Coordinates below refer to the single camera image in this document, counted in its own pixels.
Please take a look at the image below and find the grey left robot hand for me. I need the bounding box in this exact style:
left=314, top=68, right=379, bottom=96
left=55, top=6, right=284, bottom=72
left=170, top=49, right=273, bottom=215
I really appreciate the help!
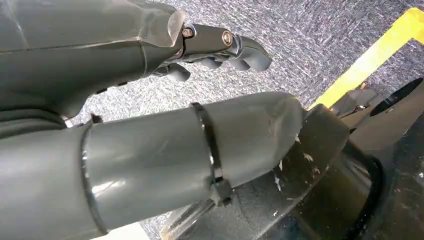
left=0, top=0, right=306, bottom=240

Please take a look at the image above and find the black robot leg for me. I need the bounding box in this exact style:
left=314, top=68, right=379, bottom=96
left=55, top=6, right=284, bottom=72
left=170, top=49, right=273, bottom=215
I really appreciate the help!
left=231, top=77, right=424, bottom=240

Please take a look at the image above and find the yellow floor tape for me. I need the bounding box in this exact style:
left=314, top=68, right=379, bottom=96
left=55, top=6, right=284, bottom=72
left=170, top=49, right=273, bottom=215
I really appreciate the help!
left=308, top=7, right=424, bottom=111

